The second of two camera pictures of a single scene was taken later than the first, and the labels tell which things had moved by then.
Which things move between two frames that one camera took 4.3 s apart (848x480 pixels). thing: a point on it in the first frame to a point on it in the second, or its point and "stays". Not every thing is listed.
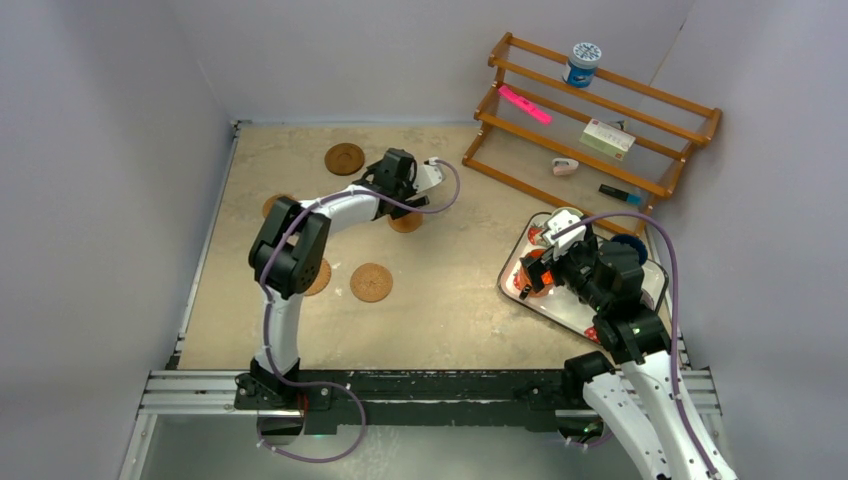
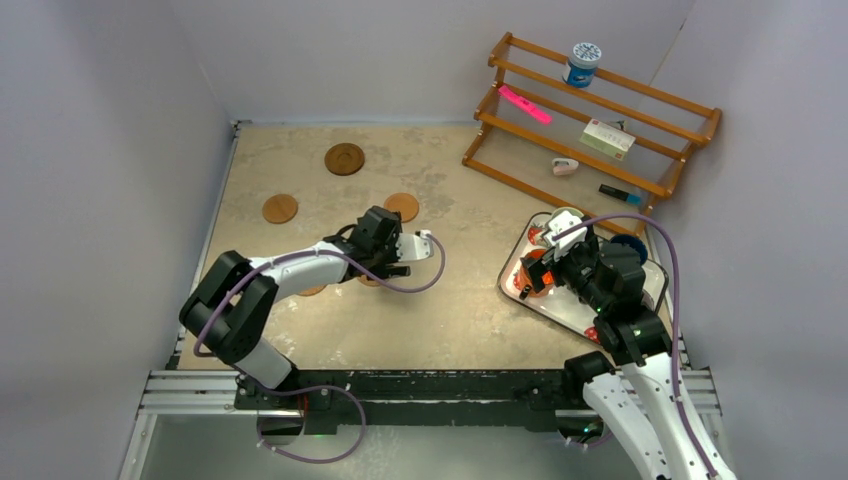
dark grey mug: (632, 240) stays
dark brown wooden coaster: (344, 159) stays
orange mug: (526, 278) stays
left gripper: (412, 189) to (385, 267)
